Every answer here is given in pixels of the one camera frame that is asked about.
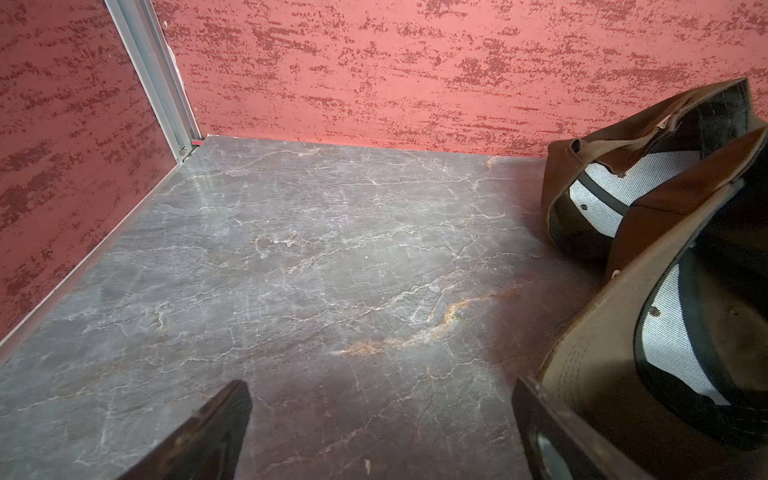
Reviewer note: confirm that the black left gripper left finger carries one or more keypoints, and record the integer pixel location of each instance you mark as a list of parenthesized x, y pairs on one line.
[(207, 445)]

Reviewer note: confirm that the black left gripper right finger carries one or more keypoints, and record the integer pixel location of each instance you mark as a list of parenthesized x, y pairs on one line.
[(558, 444)]

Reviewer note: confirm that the brown baseball cap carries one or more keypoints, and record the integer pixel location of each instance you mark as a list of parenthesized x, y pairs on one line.
[(668, 362)]

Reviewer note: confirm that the aluminium corner post left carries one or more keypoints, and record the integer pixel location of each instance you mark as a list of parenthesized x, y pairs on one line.
[(154, 62)]

